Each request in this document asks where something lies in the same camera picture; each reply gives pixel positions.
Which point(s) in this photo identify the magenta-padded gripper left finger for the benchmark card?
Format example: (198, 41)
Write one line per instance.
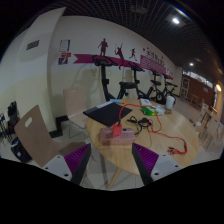
(58, 166)

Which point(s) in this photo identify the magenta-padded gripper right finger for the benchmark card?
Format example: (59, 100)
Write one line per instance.
(163, 166)

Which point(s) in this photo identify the black bin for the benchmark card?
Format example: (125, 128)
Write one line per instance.
(20, 151)

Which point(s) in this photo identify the green wet wipes pack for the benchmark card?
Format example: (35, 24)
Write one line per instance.
(148, 111)

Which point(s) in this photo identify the wooden tables and chairs group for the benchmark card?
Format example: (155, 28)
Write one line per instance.
(208, 123)

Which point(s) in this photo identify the plain wooden chair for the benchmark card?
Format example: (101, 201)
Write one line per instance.
(75, 105)

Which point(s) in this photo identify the small white box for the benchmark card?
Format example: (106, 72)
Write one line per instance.
(145, 102)

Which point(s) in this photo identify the black chairs stack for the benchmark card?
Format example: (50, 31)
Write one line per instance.
(11, 116)

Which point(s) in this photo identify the black mouse pad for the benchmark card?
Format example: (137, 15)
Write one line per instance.
(106, 114)

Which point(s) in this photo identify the blue and orange pen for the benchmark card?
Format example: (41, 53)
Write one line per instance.
(117, 101)

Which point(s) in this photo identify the small ceiling light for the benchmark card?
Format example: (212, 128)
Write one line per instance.
(191, 64)

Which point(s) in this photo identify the bright ceiling light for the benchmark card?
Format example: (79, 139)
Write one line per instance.
(175, 20)

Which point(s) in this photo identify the glowing wall lamp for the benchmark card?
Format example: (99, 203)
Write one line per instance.
(218, 87)

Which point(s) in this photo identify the purple wall poster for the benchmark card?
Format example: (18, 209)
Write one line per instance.
(63, 60)

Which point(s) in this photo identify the small red wall sign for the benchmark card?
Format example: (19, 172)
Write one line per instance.
(66, 54)

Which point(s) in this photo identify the white wall poster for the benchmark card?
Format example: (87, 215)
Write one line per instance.
(65, 45)

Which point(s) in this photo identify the grey wall vent grille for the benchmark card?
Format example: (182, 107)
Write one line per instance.
(32, 44)

